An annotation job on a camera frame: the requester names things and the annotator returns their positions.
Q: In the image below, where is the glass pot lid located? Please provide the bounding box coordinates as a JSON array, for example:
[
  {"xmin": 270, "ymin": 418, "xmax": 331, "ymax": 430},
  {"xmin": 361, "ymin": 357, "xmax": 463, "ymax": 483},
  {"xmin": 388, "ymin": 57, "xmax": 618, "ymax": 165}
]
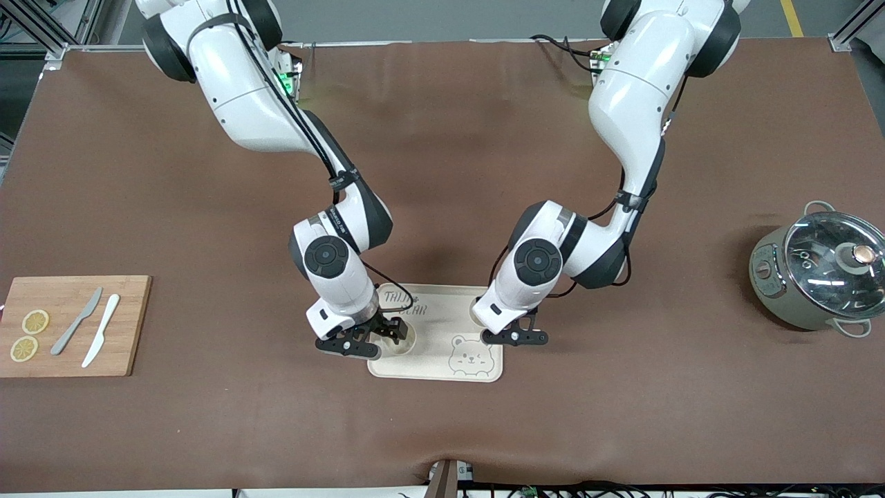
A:
[{"xmin": 783, "ymin": 211, "xmax": 885, "ymax": 320}]

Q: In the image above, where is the green cooking pot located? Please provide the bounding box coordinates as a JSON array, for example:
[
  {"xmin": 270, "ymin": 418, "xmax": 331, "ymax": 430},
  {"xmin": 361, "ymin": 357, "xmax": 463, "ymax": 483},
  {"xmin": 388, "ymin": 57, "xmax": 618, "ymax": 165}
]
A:
[{"xmin": 749, "ymin": 201, "xmax": 885, "ymax": 338}]

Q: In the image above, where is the white plastic knife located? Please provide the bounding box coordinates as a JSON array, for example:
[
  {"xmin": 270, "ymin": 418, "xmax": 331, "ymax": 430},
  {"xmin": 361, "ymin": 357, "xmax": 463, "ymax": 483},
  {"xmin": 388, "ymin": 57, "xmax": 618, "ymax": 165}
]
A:
[{"xmin": 82, "ymin": 294, "xmax": 121, "ymax": 369}]

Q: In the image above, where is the brown table mat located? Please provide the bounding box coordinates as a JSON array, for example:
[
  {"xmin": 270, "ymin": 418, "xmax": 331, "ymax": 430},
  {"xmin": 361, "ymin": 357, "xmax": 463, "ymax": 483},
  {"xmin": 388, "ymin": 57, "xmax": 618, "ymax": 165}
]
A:
[{"xmin": 0, "ymin": 38, "xmax": 885, "ymax": 493}]

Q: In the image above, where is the cream bear print tray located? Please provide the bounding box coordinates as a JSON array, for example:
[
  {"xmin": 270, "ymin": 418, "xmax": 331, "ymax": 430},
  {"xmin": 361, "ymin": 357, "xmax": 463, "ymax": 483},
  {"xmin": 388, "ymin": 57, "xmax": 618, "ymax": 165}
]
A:
[{"xmin": 366, "ymin": 283, "xmax": 505, "ymax": 383}]

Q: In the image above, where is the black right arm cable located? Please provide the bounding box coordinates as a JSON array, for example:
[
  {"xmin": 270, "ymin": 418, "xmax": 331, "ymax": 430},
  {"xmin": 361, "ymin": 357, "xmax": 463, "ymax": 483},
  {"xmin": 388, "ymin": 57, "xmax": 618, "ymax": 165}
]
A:
[{"xmin": 227, "ymin": 0, "xmax": 416, "ymax": 313}]

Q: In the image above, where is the bamboo cutting board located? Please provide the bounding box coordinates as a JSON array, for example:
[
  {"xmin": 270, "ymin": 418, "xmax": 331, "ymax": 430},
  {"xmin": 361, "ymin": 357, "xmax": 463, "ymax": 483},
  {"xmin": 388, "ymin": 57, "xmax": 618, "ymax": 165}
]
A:
[{"xmin": 0, "ymin": 275, "xmax": 152, "ymax": 378}]

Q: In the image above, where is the black base cable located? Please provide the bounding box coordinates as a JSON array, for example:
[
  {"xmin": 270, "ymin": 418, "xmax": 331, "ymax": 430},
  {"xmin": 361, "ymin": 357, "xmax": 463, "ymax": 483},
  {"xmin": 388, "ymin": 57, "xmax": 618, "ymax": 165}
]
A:
[{"xmin": 530, "ymin": 33, "xmax": 609, "ymax": 71}]

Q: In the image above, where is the aluminium frame post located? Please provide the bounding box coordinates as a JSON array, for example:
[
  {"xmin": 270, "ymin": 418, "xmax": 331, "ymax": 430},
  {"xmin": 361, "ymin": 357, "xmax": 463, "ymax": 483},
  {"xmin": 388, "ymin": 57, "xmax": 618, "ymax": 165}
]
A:
[
  {"xmin": 0, "ymin": 0, "xmax": 104, "ymax": 62},
  {"xmin": 828, "ymin": 0, "xmax": 885, "ymax": 53}
]

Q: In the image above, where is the grey plastic knife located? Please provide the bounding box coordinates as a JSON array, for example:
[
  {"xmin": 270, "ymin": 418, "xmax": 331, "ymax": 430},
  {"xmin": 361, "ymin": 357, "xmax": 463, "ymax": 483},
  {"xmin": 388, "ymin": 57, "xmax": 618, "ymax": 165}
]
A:
[{"xmin": 50, "ymin": 287, "xmax": 104, "ymax": 356}]

